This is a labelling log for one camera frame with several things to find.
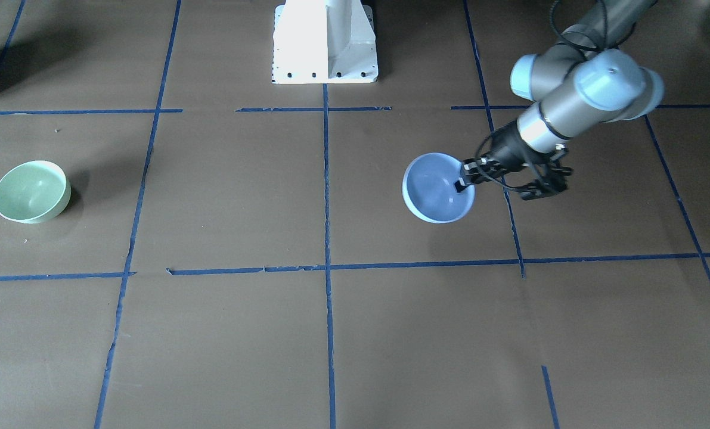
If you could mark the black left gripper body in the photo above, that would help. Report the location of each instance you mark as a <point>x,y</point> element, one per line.
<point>507,148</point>

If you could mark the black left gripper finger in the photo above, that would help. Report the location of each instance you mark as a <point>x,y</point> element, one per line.
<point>471,173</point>

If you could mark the blue bowl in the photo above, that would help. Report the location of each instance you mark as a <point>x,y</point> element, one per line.
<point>429,192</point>

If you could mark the green bowl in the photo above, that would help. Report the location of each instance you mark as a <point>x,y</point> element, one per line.
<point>34,192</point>

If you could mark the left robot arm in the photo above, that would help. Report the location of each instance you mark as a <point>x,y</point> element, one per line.
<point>584,79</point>

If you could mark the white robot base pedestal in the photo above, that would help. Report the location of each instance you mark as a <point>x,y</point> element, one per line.
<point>324,42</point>

